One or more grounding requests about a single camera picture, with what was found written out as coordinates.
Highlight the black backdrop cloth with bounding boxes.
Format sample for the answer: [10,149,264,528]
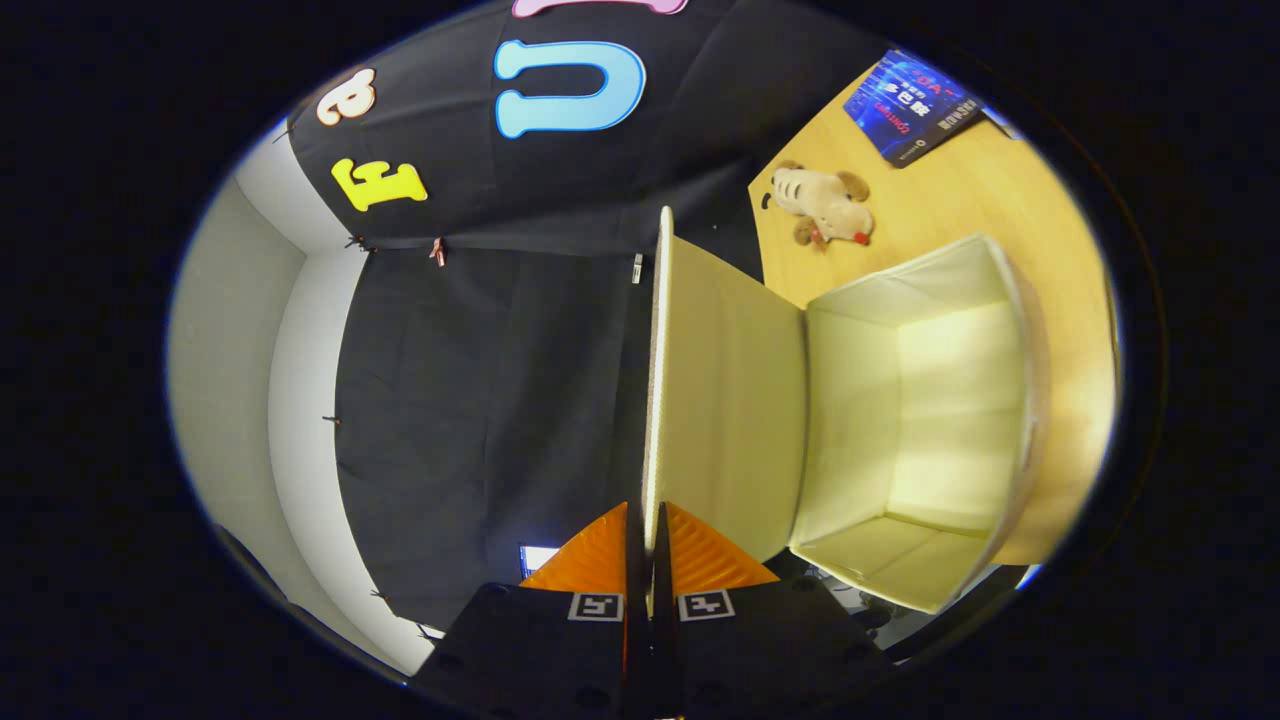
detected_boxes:
[285,0,891,633]

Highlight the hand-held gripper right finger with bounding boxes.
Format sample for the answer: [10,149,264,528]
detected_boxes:
[652,502,897,720]

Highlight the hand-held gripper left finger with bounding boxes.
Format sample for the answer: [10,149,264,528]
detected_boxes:
[410,502,653,720]

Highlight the dark blue book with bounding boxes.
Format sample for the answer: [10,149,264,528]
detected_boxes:
[843,48,987,170]

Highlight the beige plush dog toy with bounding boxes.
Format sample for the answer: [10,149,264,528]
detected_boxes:
[762,160,875,251]

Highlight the beige fabric storage box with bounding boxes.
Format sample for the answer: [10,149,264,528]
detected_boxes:
[643,206,1051,616]

